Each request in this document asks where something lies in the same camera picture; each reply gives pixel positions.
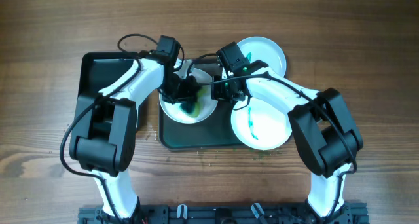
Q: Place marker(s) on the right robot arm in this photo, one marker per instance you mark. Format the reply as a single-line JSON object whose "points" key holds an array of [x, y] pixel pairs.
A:
{"points": [[325, 133]]}

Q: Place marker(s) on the small black sponge tray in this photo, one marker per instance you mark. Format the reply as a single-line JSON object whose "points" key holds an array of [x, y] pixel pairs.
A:
{"points": [[99, 70]]}

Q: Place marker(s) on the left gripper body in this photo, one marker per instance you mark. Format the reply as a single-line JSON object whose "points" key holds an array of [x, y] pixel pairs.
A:
{"points": [[188, 90]]}

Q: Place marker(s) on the pale blue plate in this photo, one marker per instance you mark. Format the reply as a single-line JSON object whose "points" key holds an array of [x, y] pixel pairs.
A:
{"points": [[266, 50]]}

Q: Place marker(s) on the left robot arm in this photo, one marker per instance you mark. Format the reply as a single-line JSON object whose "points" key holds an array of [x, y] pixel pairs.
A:
{"points": [[102, 137]]}

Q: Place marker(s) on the white plate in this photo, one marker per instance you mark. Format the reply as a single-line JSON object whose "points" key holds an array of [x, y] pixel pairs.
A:
{"points": [[209, 105], [259, 125]]}

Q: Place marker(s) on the green and yellow sponge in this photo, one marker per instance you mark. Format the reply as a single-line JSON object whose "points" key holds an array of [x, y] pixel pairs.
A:
{"points": [[192, 106]]}

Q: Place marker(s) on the black rectangular serving tray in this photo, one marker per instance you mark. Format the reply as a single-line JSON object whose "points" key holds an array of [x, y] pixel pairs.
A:
{"points": [[214, 132]]}

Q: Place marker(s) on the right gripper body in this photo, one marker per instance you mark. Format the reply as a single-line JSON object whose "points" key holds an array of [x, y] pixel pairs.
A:
{"points": [[221, 92]]}

